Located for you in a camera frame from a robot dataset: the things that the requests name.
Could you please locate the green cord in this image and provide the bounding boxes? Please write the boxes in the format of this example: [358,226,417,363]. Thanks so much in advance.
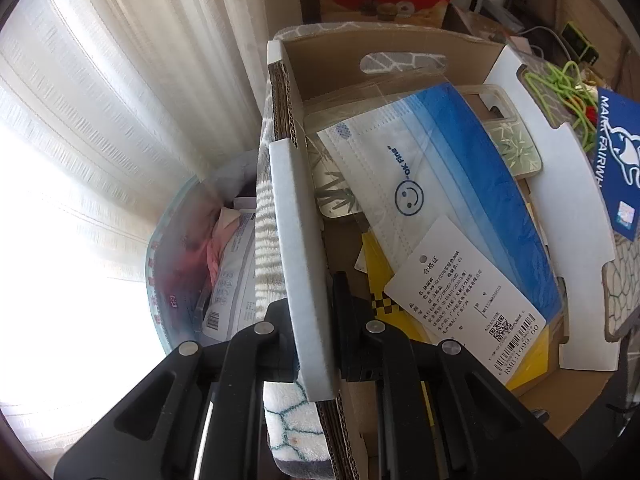
[522,60,601,154]

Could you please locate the blue face mask packet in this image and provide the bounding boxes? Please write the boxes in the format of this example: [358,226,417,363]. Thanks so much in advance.
[305,73,561,382]

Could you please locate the clear bag with papers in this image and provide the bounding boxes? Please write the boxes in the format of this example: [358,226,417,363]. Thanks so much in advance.
[145,178,258,353]

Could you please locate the cardboard tray box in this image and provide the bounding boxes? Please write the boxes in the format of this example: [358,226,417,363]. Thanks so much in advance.
[257,23,623,479]

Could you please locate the grey white patterned blanket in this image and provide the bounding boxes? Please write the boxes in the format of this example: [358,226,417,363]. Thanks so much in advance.
[256,22,639,479]

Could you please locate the green bamboo phone case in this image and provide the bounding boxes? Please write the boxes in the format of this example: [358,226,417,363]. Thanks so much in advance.
[304,84,542,219]

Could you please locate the yellow checkered envelope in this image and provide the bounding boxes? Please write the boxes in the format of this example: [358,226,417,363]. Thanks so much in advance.
[355,232,550,390]

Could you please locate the blue whale card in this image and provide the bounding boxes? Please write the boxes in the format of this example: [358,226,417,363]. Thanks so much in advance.
[592,88,640,242]

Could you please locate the green yellow portable device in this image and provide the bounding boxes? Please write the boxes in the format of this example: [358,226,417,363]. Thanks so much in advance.
[560,22,599,65]

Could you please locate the white charger cable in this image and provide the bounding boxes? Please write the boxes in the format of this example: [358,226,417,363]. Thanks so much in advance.
[516,24,576,61]

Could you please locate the white sheer curtain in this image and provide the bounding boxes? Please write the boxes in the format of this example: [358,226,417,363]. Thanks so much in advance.
[1,0,302,470]

